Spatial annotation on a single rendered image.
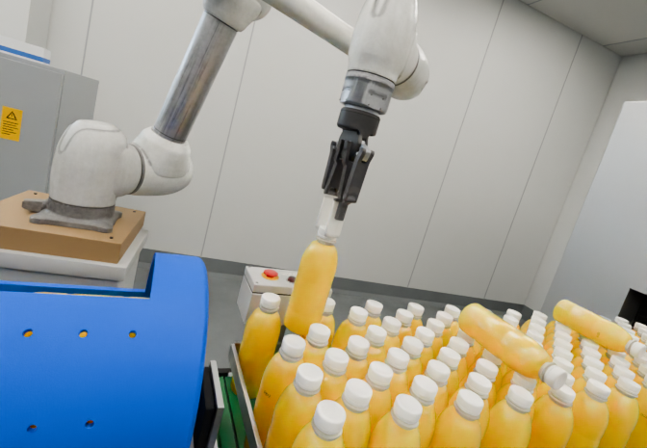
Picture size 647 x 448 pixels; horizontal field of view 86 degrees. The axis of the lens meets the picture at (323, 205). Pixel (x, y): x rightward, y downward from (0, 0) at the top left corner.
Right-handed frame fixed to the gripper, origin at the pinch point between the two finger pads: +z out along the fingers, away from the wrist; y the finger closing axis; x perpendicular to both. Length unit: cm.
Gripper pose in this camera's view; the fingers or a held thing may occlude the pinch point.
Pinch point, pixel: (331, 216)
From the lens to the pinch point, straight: 66.9
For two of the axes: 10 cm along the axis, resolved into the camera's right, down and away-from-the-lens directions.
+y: 3.8, 2.6, -8.9
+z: -2.7, 9.5, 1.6
